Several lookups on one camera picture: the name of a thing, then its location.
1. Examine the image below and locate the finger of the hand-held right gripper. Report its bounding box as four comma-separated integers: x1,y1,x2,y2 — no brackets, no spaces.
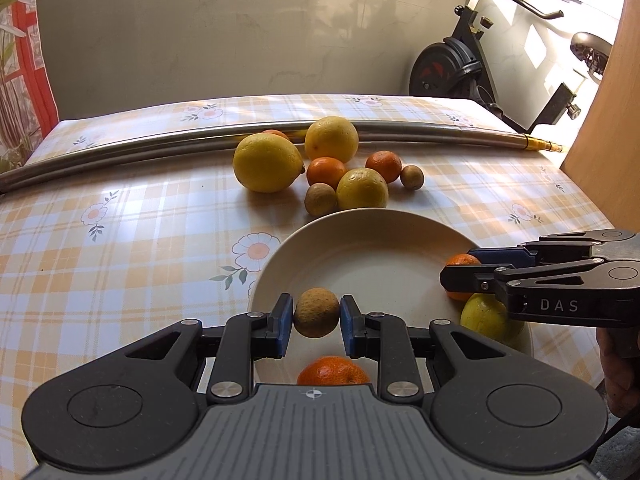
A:
467,230,640,267
440,255,640,301

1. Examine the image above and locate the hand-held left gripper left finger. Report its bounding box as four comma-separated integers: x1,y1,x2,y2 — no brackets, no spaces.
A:
123,293,294,407

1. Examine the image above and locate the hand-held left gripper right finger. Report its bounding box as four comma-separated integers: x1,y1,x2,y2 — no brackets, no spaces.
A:
340,294,507,406

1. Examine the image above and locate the brown kiwi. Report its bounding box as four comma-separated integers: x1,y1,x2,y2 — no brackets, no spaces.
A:
293,288,341,339
399,164,425,192
304,182,339,216

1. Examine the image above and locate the beige round plate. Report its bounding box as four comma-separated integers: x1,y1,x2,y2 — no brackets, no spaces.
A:
248,208,535,387

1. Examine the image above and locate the large pointed yellow lemon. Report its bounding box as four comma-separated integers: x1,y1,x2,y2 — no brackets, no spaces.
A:
233,132,306,194

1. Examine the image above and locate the person's right hand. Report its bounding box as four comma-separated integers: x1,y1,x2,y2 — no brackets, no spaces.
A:
599,330,640,417

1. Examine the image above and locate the wooden board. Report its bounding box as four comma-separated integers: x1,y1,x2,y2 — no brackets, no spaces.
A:
559,0,640,235

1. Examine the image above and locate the plaid floral tablecloth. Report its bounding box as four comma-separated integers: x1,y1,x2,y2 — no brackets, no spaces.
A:
0,94,617,480

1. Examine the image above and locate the round yellow lemon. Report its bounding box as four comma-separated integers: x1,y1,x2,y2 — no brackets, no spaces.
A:
304,116,360,164

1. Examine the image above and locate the black exercise bike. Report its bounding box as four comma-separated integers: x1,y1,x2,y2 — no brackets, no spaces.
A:
408,0,614,134

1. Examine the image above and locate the long metal pole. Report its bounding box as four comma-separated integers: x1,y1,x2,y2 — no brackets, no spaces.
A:
0,119,564,194

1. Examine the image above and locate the red floral curtain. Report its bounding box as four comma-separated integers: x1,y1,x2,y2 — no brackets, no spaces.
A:
0,0,61,173

